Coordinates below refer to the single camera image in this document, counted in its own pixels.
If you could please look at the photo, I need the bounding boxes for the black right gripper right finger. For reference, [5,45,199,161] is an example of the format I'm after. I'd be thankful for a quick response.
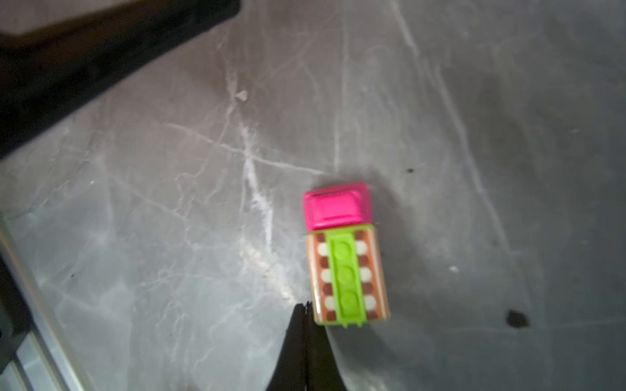
[306,302,347,391]

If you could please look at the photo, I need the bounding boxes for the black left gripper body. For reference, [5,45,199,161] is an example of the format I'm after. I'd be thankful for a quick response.
[1,0,241,157]

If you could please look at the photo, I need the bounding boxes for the pink black toy car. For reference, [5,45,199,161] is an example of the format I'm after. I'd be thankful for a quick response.
[303,182,391,327]

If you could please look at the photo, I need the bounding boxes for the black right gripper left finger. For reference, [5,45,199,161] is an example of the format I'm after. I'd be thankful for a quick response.
[267,304,307,391]

